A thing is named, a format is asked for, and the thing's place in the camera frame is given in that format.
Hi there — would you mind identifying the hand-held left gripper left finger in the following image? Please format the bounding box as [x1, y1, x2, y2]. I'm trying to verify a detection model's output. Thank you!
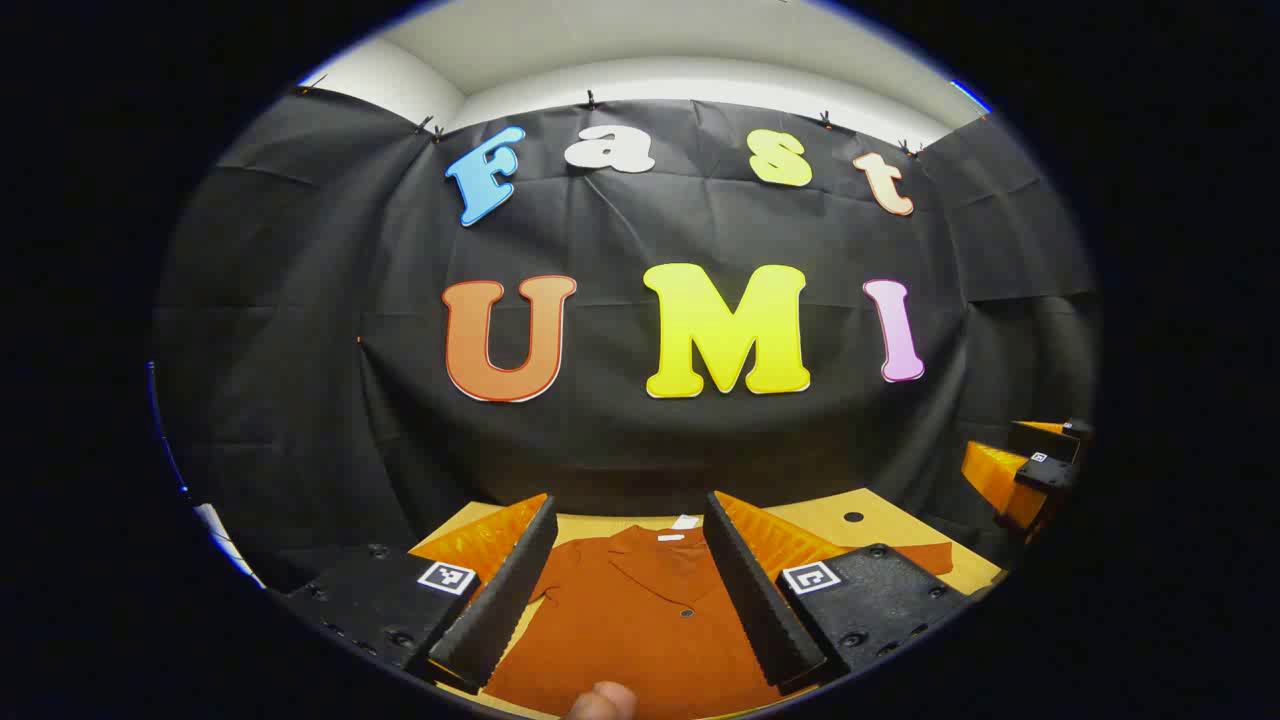
[268, 493, 559, 693]

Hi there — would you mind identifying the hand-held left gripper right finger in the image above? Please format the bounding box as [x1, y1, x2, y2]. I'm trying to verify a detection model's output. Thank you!
[703, 489, 973, 696]

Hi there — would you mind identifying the orange button jacket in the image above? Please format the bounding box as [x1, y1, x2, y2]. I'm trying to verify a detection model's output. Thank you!
[483, 514, 954, 720]

